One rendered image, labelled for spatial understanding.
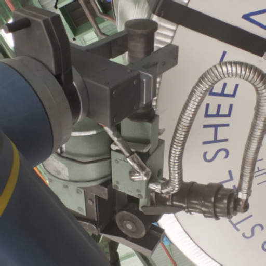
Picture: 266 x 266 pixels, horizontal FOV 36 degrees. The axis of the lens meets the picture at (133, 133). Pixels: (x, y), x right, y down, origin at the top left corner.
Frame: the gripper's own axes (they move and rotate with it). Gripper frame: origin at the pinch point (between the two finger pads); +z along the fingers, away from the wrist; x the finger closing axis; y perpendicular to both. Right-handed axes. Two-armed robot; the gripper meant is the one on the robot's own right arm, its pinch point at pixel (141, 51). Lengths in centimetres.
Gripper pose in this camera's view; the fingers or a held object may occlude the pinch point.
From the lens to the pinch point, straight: 53.1
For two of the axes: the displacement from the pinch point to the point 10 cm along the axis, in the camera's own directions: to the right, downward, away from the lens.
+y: 0.0, 8.2, 5.7
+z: 6.4, -4.4, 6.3
